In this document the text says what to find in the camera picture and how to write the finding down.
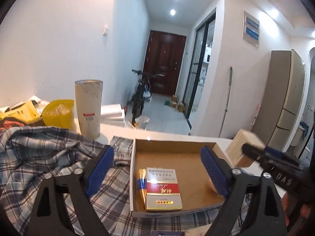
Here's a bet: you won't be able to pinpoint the black bicycle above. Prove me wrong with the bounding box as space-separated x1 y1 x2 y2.
127 69 157 127

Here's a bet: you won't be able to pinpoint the white stacked boxes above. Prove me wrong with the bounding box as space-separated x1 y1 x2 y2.
100 104 125 127

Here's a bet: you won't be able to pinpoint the yellow snack bag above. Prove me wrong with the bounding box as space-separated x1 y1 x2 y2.
1 100 44 128

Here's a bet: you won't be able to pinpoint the yellow plastic container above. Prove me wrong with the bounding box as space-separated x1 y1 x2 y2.
41 100 76 131

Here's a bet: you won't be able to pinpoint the grey mop handle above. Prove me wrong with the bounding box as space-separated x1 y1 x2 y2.
219 67 233 137

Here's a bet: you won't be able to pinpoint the blue orange small box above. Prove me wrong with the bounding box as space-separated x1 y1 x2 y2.
137 168 147 210

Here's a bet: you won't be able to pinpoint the red gold cigarette pack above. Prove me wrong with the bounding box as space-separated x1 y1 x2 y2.
145 167 183 212

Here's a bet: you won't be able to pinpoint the shallow cardboard box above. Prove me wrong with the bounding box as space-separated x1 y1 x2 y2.
129 139 232 218

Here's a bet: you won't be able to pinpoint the wall electrical panel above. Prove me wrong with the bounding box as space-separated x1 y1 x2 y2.
242 11 260 49

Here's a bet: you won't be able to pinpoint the beige refrigerator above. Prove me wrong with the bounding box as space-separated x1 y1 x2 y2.
252 50 305 151

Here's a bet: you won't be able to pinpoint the plaid blue shirt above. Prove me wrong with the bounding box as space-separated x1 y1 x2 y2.
1 127 219 235

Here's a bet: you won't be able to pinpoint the tan cardboard small box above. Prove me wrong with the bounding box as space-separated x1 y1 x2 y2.
225 128 265 168

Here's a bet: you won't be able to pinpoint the black framed glass door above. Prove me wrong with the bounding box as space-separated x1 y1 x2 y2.
183 15 216 124

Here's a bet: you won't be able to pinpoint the beige speckled tumbler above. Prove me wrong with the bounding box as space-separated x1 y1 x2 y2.
75 80 103 140

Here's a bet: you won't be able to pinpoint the cardboard boxes on floor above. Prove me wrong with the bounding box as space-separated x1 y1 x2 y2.
164 95 185 113

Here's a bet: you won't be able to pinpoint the white wall switch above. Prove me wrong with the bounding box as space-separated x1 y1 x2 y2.
103 26 108 36

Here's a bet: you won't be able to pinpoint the dark red entrance door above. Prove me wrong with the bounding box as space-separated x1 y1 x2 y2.
143 30 186 96

